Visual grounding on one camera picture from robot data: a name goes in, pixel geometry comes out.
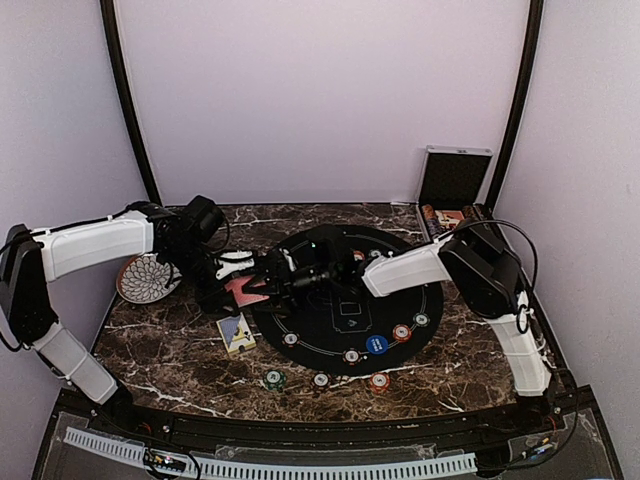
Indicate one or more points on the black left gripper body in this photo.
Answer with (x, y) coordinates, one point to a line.
(187, 262)

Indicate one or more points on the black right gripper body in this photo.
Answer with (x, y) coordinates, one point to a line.
(299, 283)

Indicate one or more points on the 100 chips mat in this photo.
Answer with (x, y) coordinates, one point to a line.
(290, 339)

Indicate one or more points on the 100 chips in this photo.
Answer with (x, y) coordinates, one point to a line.
(351, 357)

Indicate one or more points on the green chips mat edge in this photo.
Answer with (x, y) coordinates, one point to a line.
(421, 319)

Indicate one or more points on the black orange 100 chip stack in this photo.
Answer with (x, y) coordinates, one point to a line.
(321, 381)

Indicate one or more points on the green chip stack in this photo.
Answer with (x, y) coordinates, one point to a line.
(274, 380)

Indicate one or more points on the red 5 chip stack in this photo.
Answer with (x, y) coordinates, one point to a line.
(379, 382)

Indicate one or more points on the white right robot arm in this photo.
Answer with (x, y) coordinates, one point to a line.
(489, 278)

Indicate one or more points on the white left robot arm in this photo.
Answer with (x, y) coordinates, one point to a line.
(32, 259)

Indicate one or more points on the floral ceramic plate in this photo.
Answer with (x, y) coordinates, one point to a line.
(144, 280)

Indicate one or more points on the round black poker mat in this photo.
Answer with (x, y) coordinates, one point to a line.
(327, 324)

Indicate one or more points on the blue small blind button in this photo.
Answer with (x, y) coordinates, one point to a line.
(377, 345)

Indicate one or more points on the yellow card box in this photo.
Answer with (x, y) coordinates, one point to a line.
(236, 335)

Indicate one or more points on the purple 500 chip roll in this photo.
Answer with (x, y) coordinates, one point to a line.
(433, 227)

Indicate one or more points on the boxed card deck in case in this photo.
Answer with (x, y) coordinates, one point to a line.
(449, 219)

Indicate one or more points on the wrapped brown 100 chip roll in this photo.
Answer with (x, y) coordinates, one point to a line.
(471, 213)

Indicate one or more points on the aluminium poker case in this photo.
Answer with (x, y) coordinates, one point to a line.
(451, 178)

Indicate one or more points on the black front table rail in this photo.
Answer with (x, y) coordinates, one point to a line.
(473, 429)

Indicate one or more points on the white cable duct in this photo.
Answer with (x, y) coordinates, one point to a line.
(169, 464)

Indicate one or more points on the black frame post left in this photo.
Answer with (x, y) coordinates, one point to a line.
(126, 100)

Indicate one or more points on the black frame post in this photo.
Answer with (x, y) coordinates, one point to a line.
(525, 71)
(126, 100)

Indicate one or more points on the black frame post right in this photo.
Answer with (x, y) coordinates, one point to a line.
(525, 71)

